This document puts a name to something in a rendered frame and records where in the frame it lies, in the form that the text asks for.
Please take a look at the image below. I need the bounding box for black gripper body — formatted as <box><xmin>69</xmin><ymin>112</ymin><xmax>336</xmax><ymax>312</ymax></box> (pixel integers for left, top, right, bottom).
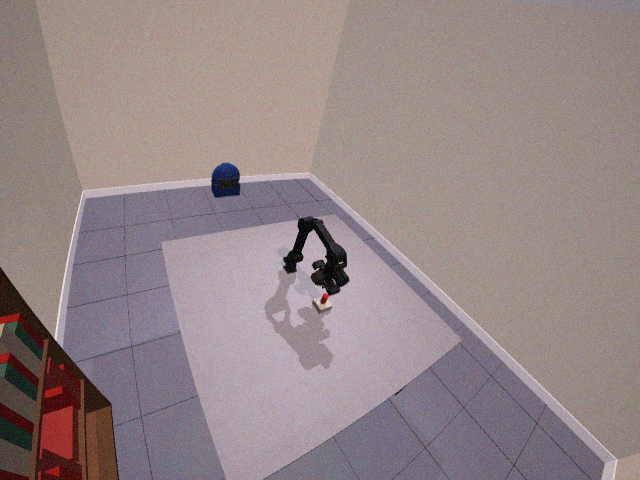
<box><xmin>312</xmin><ymin>260</ymin><xmax>341</xmax><ymax>295</ymax></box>

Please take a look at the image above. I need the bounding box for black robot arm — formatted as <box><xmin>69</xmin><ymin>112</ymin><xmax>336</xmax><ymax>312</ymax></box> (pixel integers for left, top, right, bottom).
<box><xmin>283</xmin><ymin>216</ymin><xmax>350</xmax><ymax>288</ymax></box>

